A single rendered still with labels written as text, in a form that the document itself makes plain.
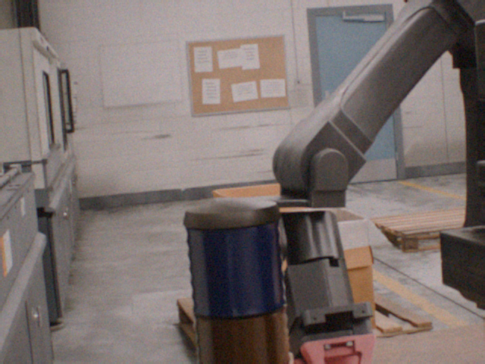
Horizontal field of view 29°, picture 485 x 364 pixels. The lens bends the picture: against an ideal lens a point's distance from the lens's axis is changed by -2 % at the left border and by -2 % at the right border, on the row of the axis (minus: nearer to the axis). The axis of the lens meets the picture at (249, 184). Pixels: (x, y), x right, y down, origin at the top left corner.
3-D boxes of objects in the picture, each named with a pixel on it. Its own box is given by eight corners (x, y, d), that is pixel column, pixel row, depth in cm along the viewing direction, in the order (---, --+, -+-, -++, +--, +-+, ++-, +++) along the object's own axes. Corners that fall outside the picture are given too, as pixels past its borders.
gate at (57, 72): (74, 162, 704) (65, 57, 696) (61, 164, 702) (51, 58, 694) (76, 156, 788) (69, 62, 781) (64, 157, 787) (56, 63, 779)
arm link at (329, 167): (231, 282, 85) (232, 149, 84) (202, 268, 93) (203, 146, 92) (347, 276, 89) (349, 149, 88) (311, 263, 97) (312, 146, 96)
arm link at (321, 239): (290, 269, 87) (277, 201, 90) (270, 290, 92) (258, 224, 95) (357, 265, 90) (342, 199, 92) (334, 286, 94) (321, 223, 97)
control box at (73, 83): (81, 125, 784) (77, 79, 780) (54, 127, 781) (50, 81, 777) (81, 124, 802) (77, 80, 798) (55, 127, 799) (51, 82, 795)
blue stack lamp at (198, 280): (273, 290, 40) (267, 212, 40) (297, 308, 37) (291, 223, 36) (185, 301, 40) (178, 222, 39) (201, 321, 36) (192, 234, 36)
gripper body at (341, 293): (305, 330, 83) (291, 252, 86) (290, 359, 93) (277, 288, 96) (376, 320, 84) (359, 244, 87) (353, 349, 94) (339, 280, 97)
